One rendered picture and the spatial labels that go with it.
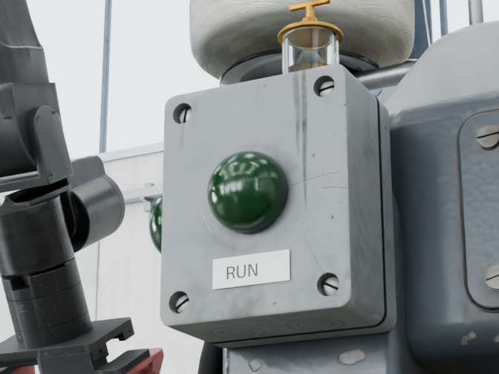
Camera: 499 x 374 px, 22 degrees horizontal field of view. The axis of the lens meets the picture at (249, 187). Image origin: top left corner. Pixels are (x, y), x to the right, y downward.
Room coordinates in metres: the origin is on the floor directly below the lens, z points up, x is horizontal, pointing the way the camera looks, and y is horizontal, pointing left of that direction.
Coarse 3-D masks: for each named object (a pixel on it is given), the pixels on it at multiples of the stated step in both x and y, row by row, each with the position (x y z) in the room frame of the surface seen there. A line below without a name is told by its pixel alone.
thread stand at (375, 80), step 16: (480, 0) 0.79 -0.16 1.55; (480, 16) 0.79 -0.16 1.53; (240, 64) 0.81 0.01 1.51; (256, 64) 0.81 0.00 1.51; (272, 64) 0.81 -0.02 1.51; (352, 64) 0.81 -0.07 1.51; (368, 64) 0.81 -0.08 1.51; (400, 64) 0.81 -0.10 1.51; (224, 80) 0.84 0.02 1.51; (240, 80) 0.84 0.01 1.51; (368, 80) 0.82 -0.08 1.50; (384, 80) 0.82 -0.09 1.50; (400, 80) 0.81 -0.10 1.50
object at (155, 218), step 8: (160, 200) 0.46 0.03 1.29; (152, 208) 0.47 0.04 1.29; (160, 208) 0.46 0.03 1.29; (152, 216) 0.46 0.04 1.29; (160, 216) 0.46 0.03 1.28; (152, 224) 0.46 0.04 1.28; (160, 224) 0.46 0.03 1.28; (152, 232) 0.46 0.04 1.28; (160, 232) 0.46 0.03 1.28; (152, 240) 0.47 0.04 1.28; (160, 240) 0.46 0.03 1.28; (160, 248) 0.47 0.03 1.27
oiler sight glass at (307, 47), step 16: (288, 32) 0.51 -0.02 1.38; (304, 32) 0.50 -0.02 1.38; (320, 32) 0.50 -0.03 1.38; (288, 48) 0.51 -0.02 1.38; (304, 48) 0.50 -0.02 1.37; (320, 48) 0.50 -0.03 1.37; (336, 48) 0.51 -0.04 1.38; (288, 64) 0.51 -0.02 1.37; (304, 64) 0.50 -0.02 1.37; (320, 64) 0.50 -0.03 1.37
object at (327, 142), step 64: (192, 128) 0.44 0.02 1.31; (256, 128) 0.43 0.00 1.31; (320, 128) 0.42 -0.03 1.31; (384, 128) 0.45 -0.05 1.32; (192, 192) 0.44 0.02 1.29; (320, 192) 0.42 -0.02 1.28; (384, 192) 0.45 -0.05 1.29; (192, 256) 0.44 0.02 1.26; (320, 256) 0.42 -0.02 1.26; (192, 320) 0.44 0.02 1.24; (256, 320) 0.44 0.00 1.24; (320, 320) 0.44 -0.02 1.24
